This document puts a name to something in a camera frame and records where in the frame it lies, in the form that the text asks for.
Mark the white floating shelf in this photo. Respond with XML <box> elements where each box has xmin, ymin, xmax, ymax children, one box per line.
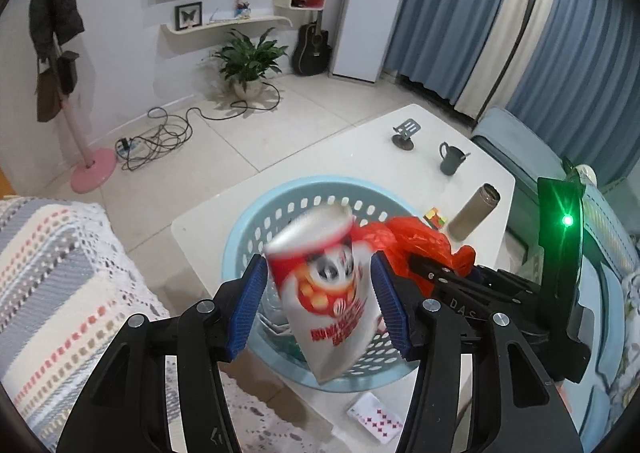
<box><xmin>161</xmin><ymin>15</ymin><xmax>292</xmax><ymax>41</ymax></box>

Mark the brown hanging bag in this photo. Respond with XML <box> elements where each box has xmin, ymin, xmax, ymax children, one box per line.
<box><xmin>35</xmin><ymin>58</ymin><xmax>63</xmax><ymax>122</ymax></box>

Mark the black acoustic guitar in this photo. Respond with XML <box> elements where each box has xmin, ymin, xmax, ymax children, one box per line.
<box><xmin>292</xmin><ymin>0</ymin><xmax>333</xmax><ymax>76</ymax></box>

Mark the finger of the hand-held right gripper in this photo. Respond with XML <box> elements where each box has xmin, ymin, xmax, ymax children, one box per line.
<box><xmin>432</xmin><ymin>283</ymin><xmax>548</xmax><ymax>340</ymax></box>
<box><xmin>409</xmin><ymin>254</ymin><xmax>543</xmax><ymax>301</ymax></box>

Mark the black floor cable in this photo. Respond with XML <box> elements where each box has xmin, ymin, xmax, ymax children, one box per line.
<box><xmin>120</xmin><ymin>80</ymin><xmax>281</xmax><ymax>172</ymax></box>

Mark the light blue plastic basket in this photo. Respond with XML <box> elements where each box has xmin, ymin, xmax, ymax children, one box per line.
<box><xmin>221</xmin><ymin>175</ymin><xmax>453</xmax><ymax>394</ymax></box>

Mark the colourful puzzle cube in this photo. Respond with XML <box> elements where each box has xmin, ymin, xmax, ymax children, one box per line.
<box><xmin>423</xmin><ymin>208</ymin><xmax>449</xmax><ymax>231</ymax></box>

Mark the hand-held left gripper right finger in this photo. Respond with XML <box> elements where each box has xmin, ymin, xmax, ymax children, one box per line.
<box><xmin>370</xmin><ymin>252</ymin><xmax>586</xmax><ymax>453</ymax></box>

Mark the floral cushion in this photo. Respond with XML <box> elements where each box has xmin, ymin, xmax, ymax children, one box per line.
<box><xmin>600</xmin><ymin>273</ymin><xmax>640</xmax><ymax>414</ymax></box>

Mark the striped woven blanket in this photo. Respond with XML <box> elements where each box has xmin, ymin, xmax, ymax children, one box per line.
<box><xmin>0</xmin><ymin>197</ymin><xmax>321</xmax><ymax>453</ymax></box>

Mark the blue grey curtain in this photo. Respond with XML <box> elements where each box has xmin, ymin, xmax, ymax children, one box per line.
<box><xmin>382</xmin><ymin>0</ymin><xmax>640</xmax><ymax>188</ymax></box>

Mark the white cubby with red inside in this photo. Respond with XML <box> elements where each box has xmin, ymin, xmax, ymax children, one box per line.
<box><xmin>274</xmin><ymin>0</ymin><xmax>327</xmax><ymax>16</ymax></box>

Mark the framed butterfly picture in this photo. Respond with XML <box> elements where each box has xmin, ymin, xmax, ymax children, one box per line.
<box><xmin>175</xmin><ymin>2</ymin><xmax>203</xmax><ymax>31</ymax></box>

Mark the black hanging bag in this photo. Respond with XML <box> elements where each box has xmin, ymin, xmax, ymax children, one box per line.
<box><xmin>56</xmin><ymin>51</ymin><xmax>81</xmax><ymax>94</ymax></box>

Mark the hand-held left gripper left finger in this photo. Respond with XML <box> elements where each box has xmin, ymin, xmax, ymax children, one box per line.
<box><xmin>55</xmin><ymin>254</ymin><xmax>270</xmax><ymax>453</ymax></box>

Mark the dark green mug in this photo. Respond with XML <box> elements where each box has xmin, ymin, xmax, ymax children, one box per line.
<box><xmin>439</xmin><ymin>141</ymin><xmax>471</xmax><ymax>176</ymax></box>

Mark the pink coat rack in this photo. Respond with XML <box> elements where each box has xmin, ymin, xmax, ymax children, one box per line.
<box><xmin>52</xmin><ymin>48</ymin><xmax>117</xmax><ymax>192</ymax></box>

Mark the white red printed paper cup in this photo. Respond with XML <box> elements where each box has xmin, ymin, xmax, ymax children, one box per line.
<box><xmin>264</xmin><ymin>204</ymin><xmax>386</xmax><ymax>384</ymax></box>

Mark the light blue sofa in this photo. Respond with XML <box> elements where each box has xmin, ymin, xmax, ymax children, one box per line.
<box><xmin>470</xmin><ymin>105</ymin><xmax>640</xmax><ymax>434</ymax></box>

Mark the grey phone stand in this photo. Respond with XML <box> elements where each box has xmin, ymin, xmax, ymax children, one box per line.
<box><xmin>391</xmin><ymin>119</ymin><xmax>421</xmax><ymax>151</ymax></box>

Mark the red plastic bag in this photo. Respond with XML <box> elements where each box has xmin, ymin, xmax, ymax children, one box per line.
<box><xmin>352</xmin><ymin>217</ymin><xmax>476</xmax><ymax>299</ymax></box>

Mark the white red patterned card box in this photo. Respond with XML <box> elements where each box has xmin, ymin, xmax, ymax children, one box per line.
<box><xmin>346</xmin><ymin>392</ymin><xmax>405</xmax><ymax>445</ymax></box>

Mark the white refrigerator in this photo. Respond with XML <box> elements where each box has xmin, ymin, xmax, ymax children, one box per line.
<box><xmin>327</xmin><ymin>0</ymin><xmax>420</xmax><ymax>84</ymax></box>

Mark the green potted plant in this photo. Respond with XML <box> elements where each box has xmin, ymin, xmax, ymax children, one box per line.
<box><xmin>212</xmin><ymin>29</ymin><xmax>290</xmax><ymax>98</ymax></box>

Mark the beige thermos bottle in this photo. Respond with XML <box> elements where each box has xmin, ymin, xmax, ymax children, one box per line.
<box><xmin>447</xmin><ymin>184</ymin><xmax>501</xmax><ymax>240</ymax></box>

